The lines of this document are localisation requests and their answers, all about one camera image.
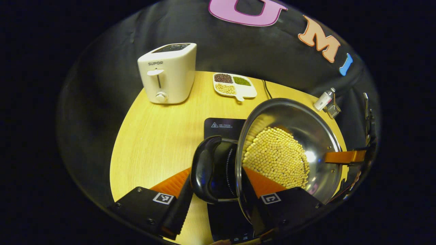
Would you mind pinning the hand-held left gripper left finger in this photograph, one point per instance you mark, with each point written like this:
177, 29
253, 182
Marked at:
177, 214

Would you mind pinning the wooden stick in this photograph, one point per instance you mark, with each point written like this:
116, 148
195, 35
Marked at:
334, 99

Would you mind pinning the white divided bean dish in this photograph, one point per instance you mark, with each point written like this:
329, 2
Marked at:
245, 92

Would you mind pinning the white toaster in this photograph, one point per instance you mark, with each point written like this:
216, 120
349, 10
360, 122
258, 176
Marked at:
177, 75

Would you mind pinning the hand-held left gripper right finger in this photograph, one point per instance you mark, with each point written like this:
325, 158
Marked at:
293, 207

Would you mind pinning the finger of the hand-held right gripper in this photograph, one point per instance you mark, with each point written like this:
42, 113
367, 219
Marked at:
344, 156

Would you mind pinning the pile of yellow soybeans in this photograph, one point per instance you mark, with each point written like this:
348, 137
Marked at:
276, 156

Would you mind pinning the clear plastic bottle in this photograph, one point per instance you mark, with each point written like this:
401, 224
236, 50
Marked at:
323, 101

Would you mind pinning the black induction cooktop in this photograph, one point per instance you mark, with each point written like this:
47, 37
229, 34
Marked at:
221, 221

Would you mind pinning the clear glass cup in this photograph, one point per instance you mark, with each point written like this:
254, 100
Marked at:
333, 110

